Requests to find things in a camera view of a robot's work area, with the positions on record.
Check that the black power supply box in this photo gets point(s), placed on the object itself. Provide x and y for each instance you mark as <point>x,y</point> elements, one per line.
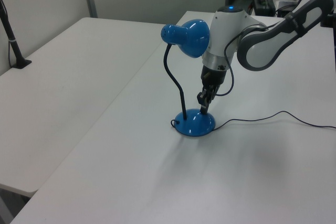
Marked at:
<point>263,5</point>

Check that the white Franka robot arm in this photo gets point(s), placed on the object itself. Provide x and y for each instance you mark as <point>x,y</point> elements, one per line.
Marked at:
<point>262,48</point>

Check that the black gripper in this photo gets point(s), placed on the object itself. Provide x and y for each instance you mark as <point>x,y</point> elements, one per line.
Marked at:
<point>214,77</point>

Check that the small black desk box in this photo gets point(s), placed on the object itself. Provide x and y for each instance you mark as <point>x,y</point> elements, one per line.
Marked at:
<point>284,10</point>

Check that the black clamped camera pole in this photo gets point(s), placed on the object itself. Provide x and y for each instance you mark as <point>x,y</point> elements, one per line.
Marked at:
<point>13,43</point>

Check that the blue gooseneck desk lamp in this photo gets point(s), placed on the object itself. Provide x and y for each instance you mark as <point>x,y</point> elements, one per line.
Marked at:
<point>195,124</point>

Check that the black robot mount block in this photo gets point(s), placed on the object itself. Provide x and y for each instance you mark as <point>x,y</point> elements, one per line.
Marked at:
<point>329,20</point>

